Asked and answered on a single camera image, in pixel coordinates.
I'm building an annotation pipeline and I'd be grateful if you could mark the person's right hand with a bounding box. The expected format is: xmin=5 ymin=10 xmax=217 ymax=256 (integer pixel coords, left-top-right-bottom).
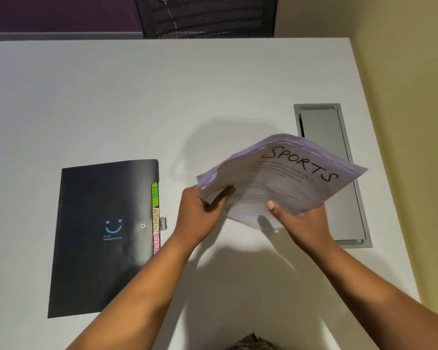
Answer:
xmin=267 ymin=201 xmax=334 ymax=254

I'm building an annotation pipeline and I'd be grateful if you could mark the person's left hand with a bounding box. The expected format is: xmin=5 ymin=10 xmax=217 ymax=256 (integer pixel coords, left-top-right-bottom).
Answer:
xmin=171 ymin=186 xmax=236 ymax=247

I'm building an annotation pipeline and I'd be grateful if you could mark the stack of white printed papers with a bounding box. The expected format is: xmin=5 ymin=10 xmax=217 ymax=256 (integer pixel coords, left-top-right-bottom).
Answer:
xmin=196 ymin=133 xmax=368 ymax=232

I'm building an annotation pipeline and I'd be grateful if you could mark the person's right forearm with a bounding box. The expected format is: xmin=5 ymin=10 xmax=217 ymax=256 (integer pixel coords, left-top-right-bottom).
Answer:
xmin=306 ymin=237 xmax=438 ymax=350

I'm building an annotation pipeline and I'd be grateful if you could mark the person's left forearm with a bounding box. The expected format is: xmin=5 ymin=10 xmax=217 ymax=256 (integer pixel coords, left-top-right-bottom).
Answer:
xmin=66 ymin=235 xmax=198 ymax=350

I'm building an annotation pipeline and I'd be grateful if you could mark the black expanding file folder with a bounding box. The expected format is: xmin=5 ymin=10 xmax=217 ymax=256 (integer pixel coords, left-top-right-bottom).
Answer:
xmin=47 ymin=159 xmax=161 ymax=319

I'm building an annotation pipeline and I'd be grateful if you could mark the person's patterned clothing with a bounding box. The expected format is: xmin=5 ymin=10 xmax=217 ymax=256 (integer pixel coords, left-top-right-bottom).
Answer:
xmin=224 ymin=333 xmax=278 ymax=350

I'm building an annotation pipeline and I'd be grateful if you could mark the black mesh office chair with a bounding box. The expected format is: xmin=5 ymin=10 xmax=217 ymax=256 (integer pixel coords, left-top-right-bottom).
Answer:
xmin=134 ymin=0 xmax=280 ymax=39

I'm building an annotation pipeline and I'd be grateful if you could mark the grey metal cable tray cover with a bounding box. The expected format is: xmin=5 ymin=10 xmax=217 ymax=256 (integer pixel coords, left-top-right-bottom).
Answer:
xmin=293 ymin=103 xmax=373 ymax=249

